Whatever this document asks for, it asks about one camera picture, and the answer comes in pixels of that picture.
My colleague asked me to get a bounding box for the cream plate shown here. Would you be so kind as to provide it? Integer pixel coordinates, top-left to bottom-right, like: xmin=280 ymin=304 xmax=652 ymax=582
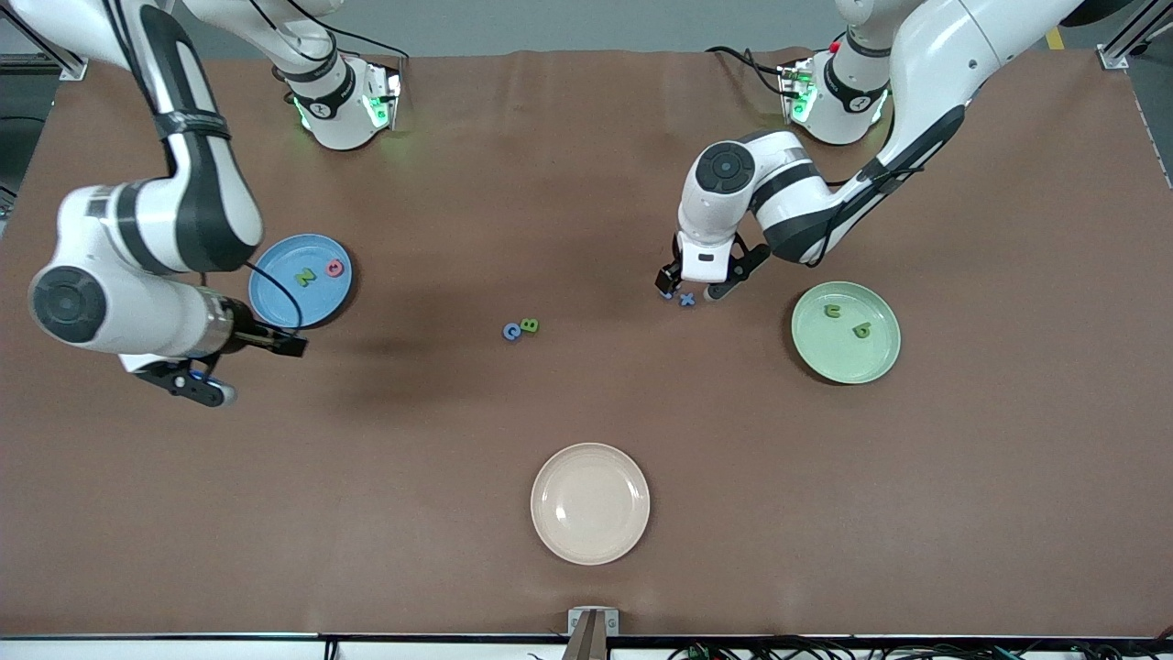
xmin=530 ymin=442 xmax=652 ymax=567

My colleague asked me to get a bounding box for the brown table mat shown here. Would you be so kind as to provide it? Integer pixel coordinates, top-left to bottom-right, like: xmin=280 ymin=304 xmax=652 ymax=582
xmin=0 ymin=48 xmax=1173 ymax=639

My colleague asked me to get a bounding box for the black right arm base cable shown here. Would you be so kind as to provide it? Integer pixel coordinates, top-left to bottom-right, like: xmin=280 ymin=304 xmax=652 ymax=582
xmin=247 ymin=0 xmax=407 ymax=97

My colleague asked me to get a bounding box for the green plate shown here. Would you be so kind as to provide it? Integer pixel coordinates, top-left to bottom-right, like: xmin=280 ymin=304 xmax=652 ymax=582
xmin=791 ymin=280 xmax=903 ymax=385

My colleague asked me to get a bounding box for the black arm base cable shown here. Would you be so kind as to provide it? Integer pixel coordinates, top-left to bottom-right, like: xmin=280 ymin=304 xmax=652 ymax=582
xmin=247 ymin=0 xmax=407 ymax=97
xmin=704 ymin=44 xmax=791 ymax=97

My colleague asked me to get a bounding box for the blue plate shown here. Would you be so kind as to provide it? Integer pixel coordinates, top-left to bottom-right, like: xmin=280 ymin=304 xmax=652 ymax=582
xmin=248 ymin=233 xmax=354 ymax=330

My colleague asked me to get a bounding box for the grey metal camera bracket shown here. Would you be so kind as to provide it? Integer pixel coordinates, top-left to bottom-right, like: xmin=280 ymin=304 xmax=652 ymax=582
xmin=567 ymin=607 xmax=620 ymax=660

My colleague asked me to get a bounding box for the black left arm base cable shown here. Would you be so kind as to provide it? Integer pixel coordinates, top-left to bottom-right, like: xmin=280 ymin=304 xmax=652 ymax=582
xmin=704 ymin=44 xmax=791 ymax=97

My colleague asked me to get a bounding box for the aluminium frame profile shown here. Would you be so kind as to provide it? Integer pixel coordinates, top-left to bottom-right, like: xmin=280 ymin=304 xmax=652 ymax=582
xmin=1098 ymin=0 xmax=1173 ymax=71
xmin=0 ymin=18 xmax=91 ymax=82

